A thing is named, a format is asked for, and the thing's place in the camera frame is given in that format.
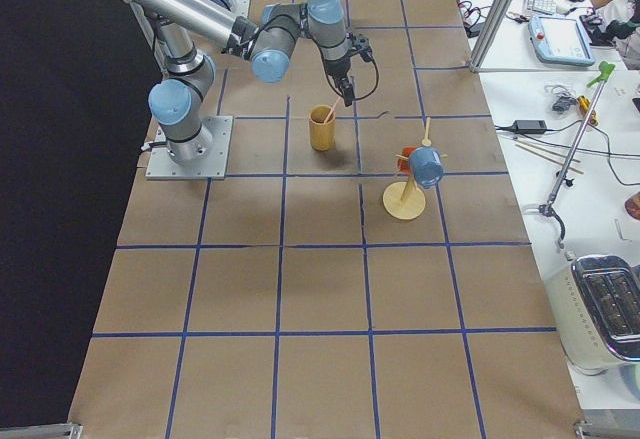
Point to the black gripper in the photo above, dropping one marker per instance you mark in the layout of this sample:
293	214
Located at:
337	67

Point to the pink chopstick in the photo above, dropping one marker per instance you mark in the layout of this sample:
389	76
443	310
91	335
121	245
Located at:
331	111

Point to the wooden chopsticks pair on desk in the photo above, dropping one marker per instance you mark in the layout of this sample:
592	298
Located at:
551	157

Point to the bamboo cylinder holder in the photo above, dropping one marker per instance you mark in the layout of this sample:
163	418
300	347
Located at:
322	136

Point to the red mug on tree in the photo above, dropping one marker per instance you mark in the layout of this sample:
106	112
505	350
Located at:
403	159

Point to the blue mug on tree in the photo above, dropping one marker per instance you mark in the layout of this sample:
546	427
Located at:
426	166

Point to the wooden mug tree stand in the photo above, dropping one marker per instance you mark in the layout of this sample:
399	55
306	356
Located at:
406	200

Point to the black power adapter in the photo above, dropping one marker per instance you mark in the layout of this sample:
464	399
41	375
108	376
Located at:
530	126

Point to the brown paper table cover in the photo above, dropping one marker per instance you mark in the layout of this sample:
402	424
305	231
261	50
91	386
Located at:
284	301

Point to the blue teach pendant tablet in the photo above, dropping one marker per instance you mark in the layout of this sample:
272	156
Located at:
560	40

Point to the long metal grabber rod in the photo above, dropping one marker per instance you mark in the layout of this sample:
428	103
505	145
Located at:
546	209

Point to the silver toaster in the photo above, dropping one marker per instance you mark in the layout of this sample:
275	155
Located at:
595	303

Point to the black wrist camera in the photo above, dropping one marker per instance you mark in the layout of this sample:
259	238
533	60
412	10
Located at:
359	46

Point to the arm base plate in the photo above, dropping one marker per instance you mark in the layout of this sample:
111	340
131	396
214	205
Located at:
239	7
206	156

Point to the aluminium frame post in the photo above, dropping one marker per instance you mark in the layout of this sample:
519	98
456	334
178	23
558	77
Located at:
487	35

